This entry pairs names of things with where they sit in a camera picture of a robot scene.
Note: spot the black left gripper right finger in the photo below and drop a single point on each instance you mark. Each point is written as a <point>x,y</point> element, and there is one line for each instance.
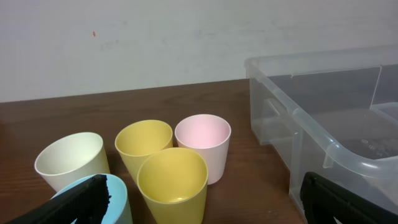
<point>325,202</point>

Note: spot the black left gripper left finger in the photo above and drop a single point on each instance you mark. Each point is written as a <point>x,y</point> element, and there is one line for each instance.
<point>86,202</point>

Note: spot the clear plastic storage container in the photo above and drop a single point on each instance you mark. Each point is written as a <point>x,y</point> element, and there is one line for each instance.
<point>333,113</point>

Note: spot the light blue plastic cup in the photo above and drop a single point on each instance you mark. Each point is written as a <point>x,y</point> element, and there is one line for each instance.
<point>118,211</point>

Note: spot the cream plastic cup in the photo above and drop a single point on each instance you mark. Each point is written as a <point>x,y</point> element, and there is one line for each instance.
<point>72,158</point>

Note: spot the yellow plastic cup rear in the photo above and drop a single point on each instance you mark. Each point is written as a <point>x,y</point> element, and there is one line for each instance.
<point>136,142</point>

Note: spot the yellow plastic cup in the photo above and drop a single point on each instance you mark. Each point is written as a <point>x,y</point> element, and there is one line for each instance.
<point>174,183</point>
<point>136,142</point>

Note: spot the yellow plastic cup front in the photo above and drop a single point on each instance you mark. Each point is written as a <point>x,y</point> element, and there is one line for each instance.
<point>174,183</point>

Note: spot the pink plastic cup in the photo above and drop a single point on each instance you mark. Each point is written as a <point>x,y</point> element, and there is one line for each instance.
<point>208,135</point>

